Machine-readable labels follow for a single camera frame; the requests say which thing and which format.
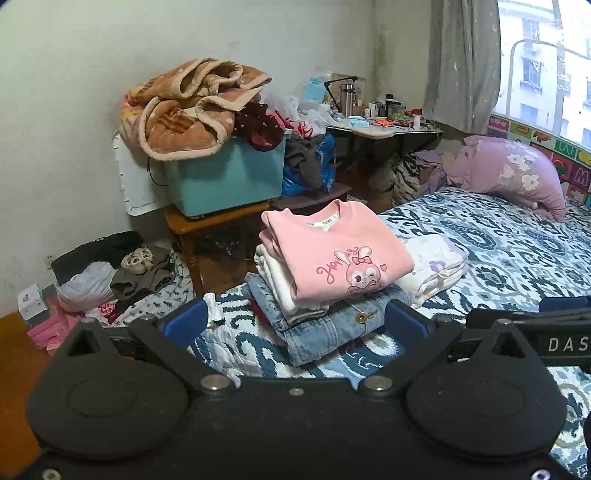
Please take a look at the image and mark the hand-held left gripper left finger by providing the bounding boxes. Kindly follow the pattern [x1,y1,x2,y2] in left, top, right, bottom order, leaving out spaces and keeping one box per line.
[51,298,236,395]

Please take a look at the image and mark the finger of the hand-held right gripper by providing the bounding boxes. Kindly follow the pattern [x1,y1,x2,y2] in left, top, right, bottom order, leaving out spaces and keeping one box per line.
[466,295,591,326]

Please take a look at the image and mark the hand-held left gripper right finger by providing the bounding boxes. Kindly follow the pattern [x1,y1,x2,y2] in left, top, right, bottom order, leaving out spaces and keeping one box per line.
[360,299,543,395]

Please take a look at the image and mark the pink sweatshirt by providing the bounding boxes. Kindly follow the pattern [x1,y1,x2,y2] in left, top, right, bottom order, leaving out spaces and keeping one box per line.
[261,200,415,302]

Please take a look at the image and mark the grey brown clothes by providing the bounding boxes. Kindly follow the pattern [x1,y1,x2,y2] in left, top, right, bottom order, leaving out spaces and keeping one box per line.
[110,246,175,304]

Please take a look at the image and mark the dark red clothes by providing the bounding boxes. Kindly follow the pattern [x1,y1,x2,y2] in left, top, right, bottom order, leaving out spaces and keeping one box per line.
[233,102,286,151]

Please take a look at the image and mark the white leaf print sheet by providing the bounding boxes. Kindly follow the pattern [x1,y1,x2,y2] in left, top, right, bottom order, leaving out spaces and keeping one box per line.
[112,251,195,325]

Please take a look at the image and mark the white floral folded cloth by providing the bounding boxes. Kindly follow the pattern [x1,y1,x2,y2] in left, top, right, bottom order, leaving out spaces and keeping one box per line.
[394,233,471,309]

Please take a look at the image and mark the blue denim jacket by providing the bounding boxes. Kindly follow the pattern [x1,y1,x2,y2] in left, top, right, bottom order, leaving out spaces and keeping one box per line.
[244,272,414,368]

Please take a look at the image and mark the white shoes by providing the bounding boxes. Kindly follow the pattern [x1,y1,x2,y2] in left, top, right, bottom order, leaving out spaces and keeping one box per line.
[120,247,156,274]

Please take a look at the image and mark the blue patterned bed sheet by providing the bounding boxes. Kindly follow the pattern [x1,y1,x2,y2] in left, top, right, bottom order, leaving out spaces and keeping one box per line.
[187,185,591,480]

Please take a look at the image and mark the wooden stool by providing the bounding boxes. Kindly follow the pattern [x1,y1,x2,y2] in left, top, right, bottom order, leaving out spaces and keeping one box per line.
[164,200,274,297]

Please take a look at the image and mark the white folded garment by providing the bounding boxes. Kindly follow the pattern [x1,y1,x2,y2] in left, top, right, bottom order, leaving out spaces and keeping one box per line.
[255,244,334,326]

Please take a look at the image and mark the grey plastic bag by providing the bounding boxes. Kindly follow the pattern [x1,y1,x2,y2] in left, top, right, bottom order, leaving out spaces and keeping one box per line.
[55,261,119,313]

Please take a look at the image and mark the pink boxes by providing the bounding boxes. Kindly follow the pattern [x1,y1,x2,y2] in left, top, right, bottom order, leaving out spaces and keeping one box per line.
[27,313,82,352]

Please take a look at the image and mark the zebra striped cloth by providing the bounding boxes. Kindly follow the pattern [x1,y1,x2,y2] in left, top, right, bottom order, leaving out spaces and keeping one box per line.
[390,151,424,209]

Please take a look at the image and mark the purple floral pillow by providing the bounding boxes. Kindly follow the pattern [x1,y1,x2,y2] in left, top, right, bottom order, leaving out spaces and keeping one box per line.
[443,135,567,223]

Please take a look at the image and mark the colourful foam play mat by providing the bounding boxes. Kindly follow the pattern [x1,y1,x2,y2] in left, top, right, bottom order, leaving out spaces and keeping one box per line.
[487,113,591,205]

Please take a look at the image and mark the purple crumpled cloth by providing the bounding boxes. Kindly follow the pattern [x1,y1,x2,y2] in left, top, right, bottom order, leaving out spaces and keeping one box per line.
[414,150,463,195]

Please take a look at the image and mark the teal storage box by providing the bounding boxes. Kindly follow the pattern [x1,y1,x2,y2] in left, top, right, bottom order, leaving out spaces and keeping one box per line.
[163,129,294,219]

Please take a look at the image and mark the dark wooden side table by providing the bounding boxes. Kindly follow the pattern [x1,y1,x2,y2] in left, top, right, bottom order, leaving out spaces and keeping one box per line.
[270,182,354,214]

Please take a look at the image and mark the small white box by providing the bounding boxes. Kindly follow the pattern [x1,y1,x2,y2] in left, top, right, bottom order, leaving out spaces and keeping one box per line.
[17,283,47,320]

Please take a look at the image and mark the blue plastic bag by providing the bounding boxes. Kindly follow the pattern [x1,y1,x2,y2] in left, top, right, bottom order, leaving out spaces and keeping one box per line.
[281,134,338,198]

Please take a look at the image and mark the cluttered desk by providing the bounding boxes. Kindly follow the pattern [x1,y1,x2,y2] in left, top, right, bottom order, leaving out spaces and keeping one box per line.
[324,121,445,172]

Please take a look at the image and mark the grey crumpled garment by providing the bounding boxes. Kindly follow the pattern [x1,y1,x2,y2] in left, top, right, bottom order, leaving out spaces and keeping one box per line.
[285,136,328,191]

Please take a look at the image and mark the brown fleece blanket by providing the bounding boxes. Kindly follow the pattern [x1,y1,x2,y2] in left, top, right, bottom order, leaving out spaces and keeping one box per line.
[121,58,273,162]

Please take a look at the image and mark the silver thermos flask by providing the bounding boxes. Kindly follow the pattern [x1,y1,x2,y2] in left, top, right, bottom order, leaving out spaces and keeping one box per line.
[340,83,356,119]

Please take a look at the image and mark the cardboard box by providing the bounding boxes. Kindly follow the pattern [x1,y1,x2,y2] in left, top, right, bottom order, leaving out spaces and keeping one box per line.
[330,72,368,110]

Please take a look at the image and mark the white plastic bag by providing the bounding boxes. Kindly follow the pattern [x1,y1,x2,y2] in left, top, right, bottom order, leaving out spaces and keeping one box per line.
[262,89,329,139]

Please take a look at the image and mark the window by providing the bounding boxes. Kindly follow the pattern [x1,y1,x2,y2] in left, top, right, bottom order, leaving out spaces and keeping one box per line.
[492,0,591,151]

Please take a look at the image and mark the black desk lamp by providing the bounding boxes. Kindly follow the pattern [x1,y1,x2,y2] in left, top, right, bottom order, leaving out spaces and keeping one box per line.
[323,76,359,106]

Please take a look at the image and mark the blue tissue packet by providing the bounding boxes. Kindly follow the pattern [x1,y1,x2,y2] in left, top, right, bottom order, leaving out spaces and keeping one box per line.
[302,76,327,105]

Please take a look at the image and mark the grey curtain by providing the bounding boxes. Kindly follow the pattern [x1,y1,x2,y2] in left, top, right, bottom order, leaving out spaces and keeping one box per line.
[422,0,504,136]

